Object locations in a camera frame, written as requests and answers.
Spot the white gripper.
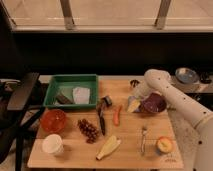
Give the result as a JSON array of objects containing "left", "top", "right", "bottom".
[{"left": 127, "top": 82, "right": 154, "bottom": 113}]

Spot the blue sponge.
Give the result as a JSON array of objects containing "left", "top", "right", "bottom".
[{"left": 127, "top": 96, "right": 135, "bottom": 113}]

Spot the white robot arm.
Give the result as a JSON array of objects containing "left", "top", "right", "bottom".
[{"left": 130, "top": 69, "right": 213, "bottom": 171}]

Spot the purple bowl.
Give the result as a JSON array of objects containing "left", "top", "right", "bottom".
[{"left": 141, "top": 93, "right": 167, "bottom": 114}]

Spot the metal bowl on ledge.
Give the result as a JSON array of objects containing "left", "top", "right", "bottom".
[{"left": 175, "top": 67, "right": 199, "bottom": 84}]

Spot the orange plastic bowl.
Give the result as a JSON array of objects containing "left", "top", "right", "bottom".
[{"left": 40, "top": 109, "right": 66, "bottom": 133}]

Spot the small metal cup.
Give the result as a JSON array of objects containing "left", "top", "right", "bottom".
[{"left": 130, "top": 79, "right": 140, "bottom": 88}]

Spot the orange carrot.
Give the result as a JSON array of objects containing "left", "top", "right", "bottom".
[{"left": 113, "top": 105, "right": 122, "bottom": 126}]

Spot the silver fork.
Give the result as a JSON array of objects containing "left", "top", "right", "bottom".
[{"left": 141, "top": 126, "right": 147, "bottom": 156}]

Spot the yellow banana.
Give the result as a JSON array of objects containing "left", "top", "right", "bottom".
[{"left": 96, "top": 135, "right": 121, "bottom": 160}]

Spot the peach fruit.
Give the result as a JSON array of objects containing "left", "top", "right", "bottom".
[{"left": 156, "top": 136, "right": 173, "bottom": 154}]

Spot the bunch of red grapes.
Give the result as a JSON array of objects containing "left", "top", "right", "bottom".
[{"left": 78, "top": 119, "right": 99, "bottom": 144}]

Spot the white folded cloth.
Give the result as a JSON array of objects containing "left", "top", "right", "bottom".
[{"left": 73, "top": 87, "right": 90, "bottom": 104}]

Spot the green plastic tray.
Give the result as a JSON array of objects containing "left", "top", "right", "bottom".
[{"left": 43, "top": 74, "right": 98, "bottom": 110}]

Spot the dark brown block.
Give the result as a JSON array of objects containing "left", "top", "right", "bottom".
[{"left": 56, "top": 94, "right": 72, "bottom": 104}]

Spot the dark object on ledge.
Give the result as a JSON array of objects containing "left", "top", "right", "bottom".
[{"left": 200, "top": 72, "right": 212, "bottom": 84}]

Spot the white paper cup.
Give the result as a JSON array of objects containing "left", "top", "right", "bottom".
[{"left": 42, "top": 134, "right": 64, "bottom": 156}]

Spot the black office chair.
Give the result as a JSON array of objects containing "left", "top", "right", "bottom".
[{"left": 0, "top": 73, "right": 44, "bottom": 171}]

